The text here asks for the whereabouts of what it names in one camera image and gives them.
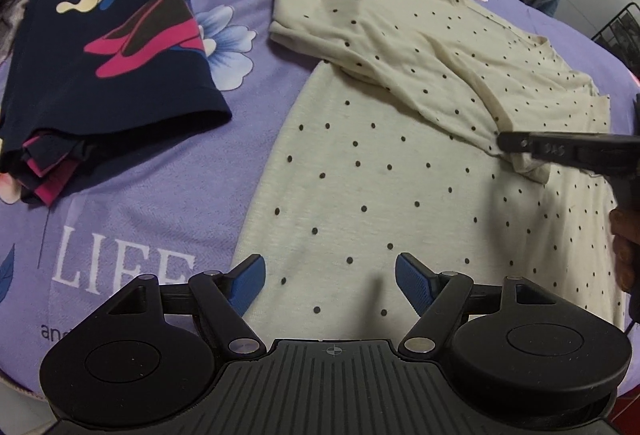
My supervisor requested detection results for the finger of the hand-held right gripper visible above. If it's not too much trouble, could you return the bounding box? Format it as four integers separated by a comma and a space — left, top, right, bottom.
497, 131, 640, 174

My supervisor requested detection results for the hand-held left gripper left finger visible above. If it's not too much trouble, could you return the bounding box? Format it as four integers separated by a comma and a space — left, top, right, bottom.
102, 254, 266, 356

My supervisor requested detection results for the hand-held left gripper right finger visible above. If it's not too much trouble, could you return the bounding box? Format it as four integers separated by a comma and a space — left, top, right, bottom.
395, 252, 563, 356

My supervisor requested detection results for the cream polka dot shirt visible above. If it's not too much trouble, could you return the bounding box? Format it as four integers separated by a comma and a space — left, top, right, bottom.
231, 0, 628, 341

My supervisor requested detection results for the person's right hand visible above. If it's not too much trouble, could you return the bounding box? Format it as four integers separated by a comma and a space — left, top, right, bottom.
610, 205, 640, 291

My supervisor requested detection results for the purple floral bedsheet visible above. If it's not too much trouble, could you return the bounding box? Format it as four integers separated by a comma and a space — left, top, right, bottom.
0, 0, 640, 396

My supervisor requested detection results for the navy cartoon print garment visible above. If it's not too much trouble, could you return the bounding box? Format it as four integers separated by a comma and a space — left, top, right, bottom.
0, 0, 233, 206

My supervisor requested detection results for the black wire rack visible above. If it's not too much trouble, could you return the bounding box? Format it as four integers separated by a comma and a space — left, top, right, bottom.
590, 2, 640, 66

